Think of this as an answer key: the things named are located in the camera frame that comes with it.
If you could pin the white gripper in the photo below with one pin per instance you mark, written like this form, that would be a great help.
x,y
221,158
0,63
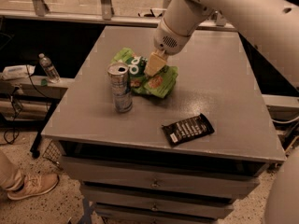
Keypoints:
x,y
168,39

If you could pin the green rice chip bag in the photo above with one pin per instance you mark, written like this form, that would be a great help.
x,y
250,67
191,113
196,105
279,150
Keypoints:
x,y
160,85

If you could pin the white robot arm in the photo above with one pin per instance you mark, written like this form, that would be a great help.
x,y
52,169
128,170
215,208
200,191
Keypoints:
x,y
271,26

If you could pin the silver redbull can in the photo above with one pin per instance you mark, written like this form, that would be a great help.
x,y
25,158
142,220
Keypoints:
x,y
120,85

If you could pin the black snack bar wrapper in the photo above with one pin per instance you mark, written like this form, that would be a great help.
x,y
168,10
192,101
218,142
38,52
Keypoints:
x,y
187,130

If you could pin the clear plastic water bottle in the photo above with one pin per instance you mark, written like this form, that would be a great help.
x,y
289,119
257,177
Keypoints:
x,y
49,68

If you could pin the grey drawer cabinet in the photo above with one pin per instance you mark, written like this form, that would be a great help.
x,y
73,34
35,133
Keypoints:
x,y
124,162

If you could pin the white tissue pack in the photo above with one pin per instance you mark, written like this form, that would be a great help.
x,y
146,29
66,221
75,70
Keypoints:
x,y
17,71

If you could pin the low side bench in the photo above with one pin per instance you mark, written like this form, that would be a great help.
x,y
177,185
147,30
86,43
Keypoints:
x,y
33,89

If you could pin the tan sneaker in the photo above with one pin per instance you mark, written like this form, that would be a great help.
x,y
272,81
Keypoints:
x,y
34,185

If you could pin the beige trouser leg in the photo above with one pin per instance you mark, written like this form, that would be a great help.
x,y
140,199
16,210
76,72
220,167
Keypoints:
x,y
11,177

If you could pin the wire mesh basket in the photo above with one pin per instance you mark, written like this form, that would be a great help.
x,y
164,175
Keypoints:
x,y
52,154

